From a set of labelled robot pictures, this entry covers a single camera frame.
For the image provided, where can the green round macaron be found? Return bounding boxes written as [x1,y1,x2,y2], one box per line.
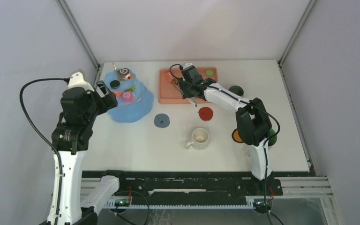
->
[206,70,214,76]

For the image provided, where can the brown swirl roll cake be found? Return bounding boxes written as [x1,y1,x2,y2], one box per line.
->
[116,67,133,82]

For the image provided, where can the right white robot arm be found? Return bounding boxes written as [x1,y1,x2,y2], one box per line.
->
[176,63,275,195]

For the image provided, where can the dark green ceramic mug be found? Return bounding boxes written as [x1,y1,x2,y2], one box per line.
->
[228,85,244,97]

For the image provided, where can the blue-grey round coaster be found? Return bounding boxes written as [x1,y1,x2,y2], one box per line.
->
[154,113,170,128]

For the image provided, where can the black round cookie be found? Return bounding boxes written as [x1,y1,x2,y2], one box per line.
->
[110,80,120,89]

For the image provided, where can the metal serving tongs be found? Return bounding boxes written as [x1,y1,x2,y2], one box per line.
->
[171,79,197,107]

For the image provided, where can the green swirl roll cake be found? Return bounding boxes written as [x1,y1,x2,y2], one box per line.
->
[125,85,136,92]

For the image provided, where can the light pink swirl roll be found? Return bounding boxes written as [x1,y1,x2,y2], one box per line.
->
[111,90,122,98]

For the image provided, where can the orange round coaster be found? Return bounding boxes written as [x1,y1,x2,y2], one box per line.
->
[231,129,244,143]

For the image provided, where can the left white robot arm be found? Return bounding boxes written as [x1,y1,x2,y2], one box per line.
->
[46,70,128,225]

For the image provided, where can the pink swirl roll cake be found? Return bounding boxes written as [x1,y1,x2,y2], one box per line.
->
[121,91,135,104]

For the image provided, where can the red round coaster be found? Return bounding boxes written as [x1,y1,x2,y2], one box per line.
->
[198,107,214,121]

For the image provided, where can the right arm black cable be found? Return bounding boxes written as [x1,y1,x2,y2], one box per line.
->
[169,63,282,225]

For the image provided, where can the blue three-tier cake stand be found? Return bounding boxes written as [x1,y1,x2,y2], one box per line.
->
[103,63,154,123]

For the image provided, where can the floral mug green inside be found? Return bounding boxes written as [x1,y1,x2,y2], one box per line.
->
[268,128,278,147]

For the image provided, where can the pink dessert tray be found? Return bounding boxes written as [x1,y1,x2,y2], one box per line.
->
[158,67,218,105]

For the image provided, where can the pink cake slice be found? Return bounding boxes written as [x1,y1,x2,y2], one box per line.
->
[165,72,174,83]

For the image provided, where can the cream ceramic mug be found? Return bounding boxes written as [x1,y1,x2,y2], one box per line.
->
[185,128,210,150]

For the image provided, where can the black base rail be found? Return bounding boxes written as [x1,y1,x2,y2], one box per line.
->
[82,170,284,206]

